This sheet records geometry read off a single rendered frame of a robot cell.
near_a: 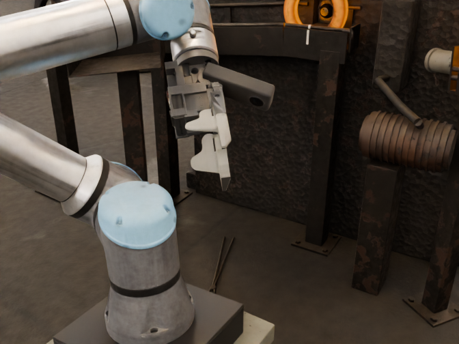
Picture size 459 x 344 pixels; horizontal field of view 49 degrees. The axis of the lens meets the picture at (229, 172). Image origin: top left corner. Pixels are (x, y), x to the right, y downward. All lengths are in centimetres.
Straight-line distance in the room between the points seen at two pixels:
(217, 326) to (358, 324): 66
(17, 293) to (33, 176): 82
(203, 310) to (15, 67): 50
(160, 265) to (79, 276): 87
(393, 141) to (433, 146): 9
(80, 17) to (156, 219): 30
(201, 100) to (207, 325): 37
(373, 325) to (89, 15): 110
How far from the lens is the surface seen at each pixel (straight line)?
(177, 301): 84
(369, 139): 132
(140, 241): 76
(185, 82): 80
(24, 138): 84
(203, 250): 169
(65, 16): 68
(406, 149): 131
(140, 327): 84
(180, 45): 82
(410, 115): 129
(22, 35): 68
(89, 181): 86
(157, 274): 80
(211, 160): 81
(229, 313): 90
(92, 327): 92
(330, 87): 149
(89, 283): 160
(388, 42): 142
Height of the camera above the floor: 97
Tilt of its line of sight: 26 degrees down
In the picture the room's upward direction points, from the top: straight up
